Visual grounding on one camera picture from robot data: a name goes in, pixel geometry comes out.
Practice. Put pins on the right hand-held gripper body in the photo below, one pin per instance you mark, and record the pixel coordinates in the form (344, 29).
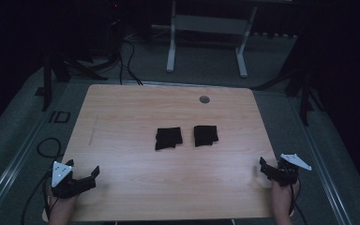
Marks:
(286, 175)

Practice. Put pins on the black metal stand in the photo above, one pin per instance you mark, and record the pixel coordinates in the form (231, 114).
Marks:
(47, 84)
(304, 100)

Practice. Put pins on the black sock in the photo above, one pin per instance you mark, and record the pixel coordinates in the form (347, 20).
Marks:
(205, 135)
(168, 138)

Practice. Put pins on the metal floor rail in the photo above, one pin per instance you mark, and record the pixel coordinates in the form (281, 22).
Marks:
(325, 175)
(14, 162)

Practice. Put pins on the grey round table grommet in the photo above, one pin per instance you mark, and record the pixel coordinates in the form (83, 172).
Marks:
(204, 99)

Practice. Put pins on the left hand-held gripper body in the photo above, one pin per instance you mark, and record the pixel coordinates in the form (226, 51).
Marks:
(63, 187)

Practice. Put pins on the white metal stand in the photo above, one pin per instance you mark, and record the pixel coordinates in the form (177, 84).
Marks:
(211, 24)

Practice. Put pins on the person's left hand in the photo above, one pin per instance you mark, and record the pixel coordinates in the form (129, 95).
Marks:
(61, 209)

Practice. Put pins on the person's right hand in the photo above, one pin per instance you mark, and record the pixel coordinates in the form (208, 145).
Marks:
(282, 200)

